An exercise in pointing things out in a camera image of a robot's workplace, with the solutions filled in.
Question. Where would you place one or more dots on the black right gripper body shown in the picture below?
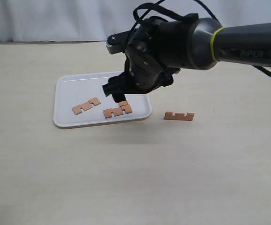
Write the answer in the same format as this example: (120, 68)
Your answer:
(153, 48)

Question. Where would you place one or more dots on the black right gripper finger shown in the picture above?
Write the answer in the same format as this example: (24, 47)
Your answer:
(166, 78)
(116, 87)

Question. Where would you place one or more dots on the wooden notched piece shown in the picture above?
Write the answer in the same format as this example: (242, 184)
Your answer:
(124, 105)
(179, 116)
(86, 106)
(109, 113)

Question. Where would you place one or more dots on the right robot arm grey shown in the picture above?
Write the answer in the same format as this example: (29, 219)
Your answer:
(205, 42)

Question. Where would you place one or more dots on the white rectangular plastic tray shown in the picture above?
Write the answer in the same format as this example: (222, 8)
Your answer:
(73, 90)

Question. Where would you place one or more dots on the white backdrop curtain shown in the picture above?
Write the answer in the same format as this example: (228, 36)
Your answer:
(94, 20)

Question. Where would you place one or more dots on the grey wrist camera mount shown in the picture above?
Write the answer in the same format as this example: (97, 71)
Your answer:
(116, 43)

